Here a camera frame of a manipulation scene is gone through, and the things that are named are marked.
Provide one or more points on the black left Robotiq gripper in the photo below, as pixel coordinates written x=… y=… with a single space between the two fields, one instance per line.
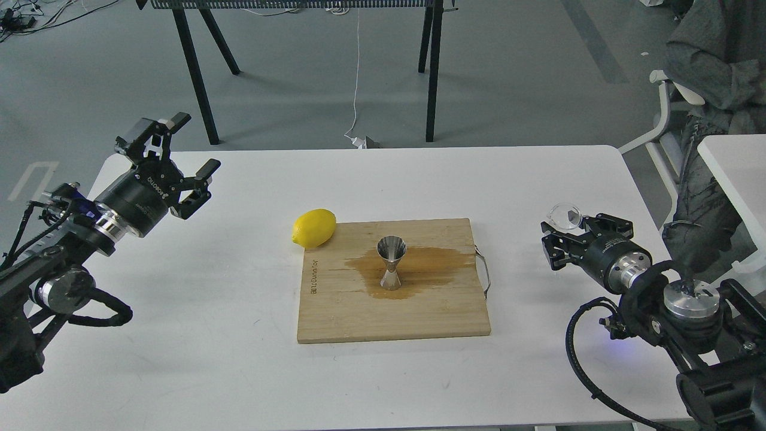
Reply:
x=154 y=186

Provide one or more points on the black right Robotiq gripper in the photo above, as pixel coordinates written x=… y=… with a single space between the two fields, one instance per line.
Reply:
x=609 y=256

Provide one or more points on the clear plastic measuring cup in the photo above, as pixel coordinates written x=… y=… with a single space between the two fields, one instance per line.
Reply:
x=565 y=217

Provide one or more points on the steel double jigger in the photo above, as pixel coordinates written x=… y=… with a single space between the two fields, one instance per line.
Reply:
x=391 y=249

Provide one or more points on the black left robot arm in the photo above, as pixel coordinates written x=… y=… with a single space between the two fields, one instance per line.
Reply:
x=45 y=284

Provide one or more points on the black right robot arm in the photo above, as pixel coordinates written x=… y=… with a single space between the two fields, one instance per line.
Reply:
x=713 y=335

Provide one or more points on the white office chair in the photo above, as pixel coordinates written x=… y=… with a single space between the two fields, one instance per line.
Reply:
x=736 y=161

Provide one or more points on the wooden cutting board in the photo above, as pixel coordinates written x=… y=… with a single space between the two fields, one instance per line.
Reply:
x=341 y=299

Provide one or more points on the yellow lemon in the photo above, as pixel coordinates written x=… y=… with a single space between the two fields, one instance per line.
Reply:
x=314 y=228

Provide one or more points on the person in grey clothes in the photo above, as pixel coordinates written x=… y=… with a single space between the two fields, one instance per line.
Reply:
x=717 y=51

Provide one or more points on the black metal trestle table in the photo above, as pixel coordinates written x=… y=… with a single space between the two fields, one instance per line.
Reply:
x=257 y=55

